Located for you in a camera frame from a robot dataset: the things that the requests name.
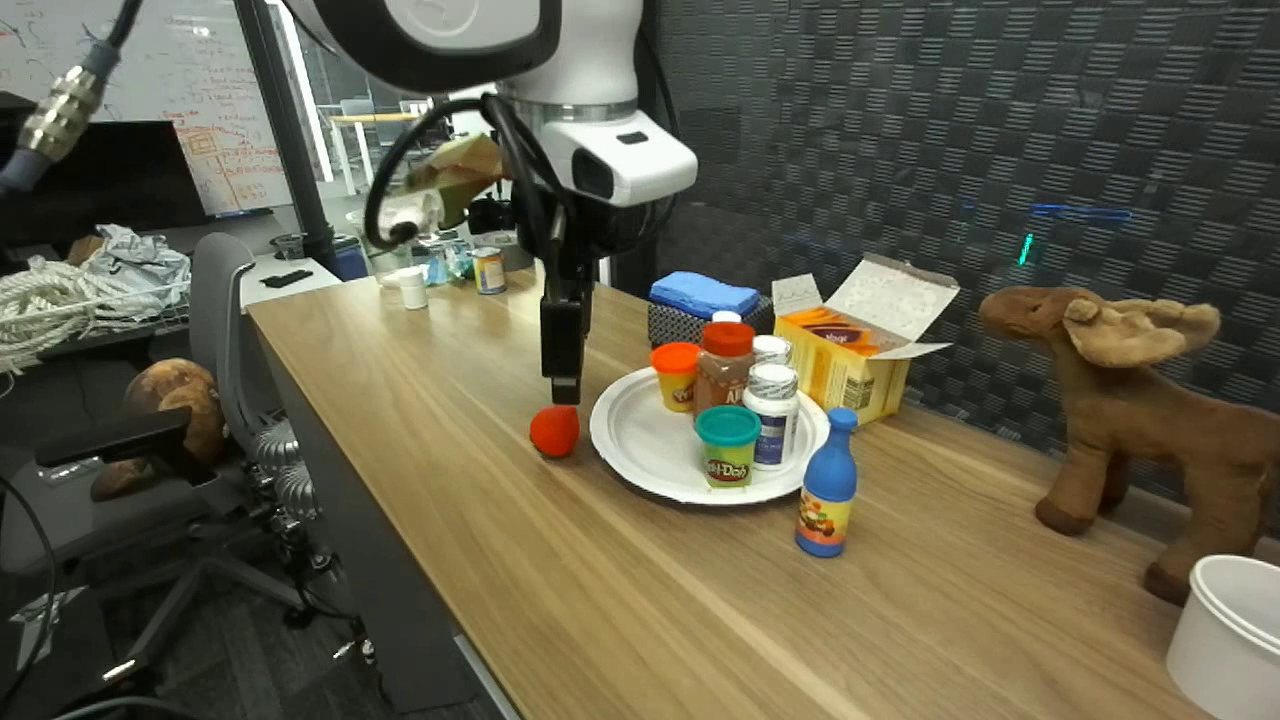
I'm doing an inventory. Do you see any white paper plate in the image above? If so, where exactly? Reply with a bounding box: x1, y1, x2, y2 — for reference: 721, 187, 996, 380
583, 365, 832, 513

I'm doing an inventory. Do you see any brown plush on chair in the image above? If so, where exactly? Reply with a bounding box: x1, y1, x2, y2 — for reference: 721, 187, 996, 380
122, 356, 228, 473

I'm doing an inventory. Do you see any orange lid yellow dough tub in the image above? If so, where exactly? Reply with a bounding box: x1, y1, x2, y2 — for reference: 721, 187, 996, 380
648, 339, 709, 415

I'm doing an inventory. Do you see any black office chair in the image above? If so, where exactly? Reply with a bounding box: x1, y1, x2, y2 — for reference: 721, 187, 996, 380
0, 232, 381, 706

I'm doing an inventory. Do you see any yellow cardboard box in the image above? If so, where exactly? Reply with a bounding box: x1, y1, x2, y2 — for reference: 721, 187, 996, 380
769, 251, 964, 432

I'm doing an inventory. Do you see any red toy strawberry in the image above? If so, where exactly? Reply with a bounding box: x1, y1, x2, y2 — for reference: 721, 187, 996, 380
529, 403, 590, 465

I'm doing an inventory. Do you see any black camera cable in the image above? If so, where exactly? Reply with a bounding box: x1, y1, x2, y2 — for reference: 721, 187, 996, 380
359, 91, 554, 257

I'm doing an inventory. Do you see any blue sponge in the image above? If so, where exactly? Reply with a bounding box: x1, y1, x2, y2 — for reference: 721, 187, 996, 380
648, 267, 766, 325

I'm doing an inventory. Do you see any brown moose plush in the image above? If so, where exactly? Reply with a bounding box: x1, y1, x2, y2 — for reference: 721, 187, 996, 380
978, 283, 1280, 603

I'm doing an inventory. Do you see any black mesh box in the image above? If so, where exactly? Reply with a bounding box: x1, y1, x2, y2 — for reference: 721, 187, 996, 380
643, 298, 778, 360

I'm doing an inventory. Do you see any yellow can silver lid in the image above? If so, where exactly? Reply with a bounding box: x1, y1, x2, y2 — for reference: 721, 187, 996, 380
473, 245, 511, 302

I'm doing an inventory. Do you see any white rope pile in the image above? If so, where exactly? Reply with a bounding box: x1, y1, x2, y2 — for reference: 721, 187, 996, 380
0, 222, 200, 380

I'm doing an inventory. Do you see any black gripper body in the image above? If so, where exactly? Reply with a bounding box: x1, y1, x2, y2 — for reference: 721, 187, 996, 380
509, 185, 667, 313

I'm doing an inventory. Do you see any teal lid green dough tub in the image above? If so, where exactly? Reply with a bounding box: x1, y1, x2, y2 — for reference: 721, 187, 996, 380
693, 403, 766, 489

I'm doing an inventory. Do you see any white bottle blue label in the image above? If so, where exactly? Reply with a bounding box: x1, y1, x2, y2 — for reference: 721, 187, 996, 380
739, 360, 803, 467

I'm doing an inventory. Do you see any white bowl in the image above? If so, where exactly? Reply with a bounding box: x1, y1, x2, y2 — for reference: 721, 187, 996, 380
1162, 554, 1280, 720

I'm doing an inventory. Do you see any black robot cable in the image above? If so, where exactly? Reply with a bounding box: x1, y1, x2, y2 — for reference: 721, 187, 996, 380
0, 0, 147, 203

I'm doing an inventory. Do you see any white plastic jar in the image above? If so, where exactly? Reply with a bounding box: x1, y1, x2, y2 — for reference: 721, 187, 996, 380
398, 260, 433, 317

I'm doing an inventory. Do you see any blue-capped small bottle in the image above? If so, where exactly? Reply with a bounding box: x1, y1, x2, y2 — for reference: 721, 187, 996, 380
792, 403, 862, 563

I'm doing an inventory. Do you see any white bottle silver foil top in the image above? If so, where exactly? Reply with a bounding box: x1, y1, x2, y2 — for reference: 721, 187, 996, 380
748, 332, 801, 375

